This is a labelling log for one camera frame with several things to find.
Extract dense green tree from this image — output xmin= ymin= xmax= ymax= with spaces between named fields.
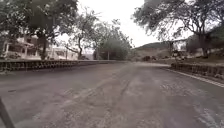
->
xmin=92 ymin=19 xmax=134 ymax=61

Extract grey asphalt road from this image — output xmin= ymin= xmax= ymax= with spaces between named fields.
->
xmin=0 ymin=61 xmax=224 ymax=128

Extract slim leaning tree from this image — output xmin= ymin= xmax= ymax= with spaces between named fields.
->
xmin=68 ymin=9 xmax=101 ymax=61

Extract distant hill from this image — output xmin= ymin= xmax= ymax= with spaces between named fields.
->
xmin=131 ymin=41 xmax=188 ymax=62

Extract large dark tree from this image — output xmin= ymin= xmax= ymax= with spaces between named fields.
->
xmin=0 ymin=0 xmax=79 ymax=61

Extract white painted edge line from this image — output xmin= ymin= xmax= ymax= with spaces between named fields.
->
xmin=166 ymin=68 xmax=224 ymax=89

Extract white building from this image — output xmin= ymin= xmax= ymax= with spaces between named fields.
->
xmin=0 ymin=35 xmax=80 ymax=62

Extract large spreading tree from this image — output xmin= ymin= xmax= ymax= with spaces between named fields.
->
xmin=132 ymin=0 xmax=224 ymax=58

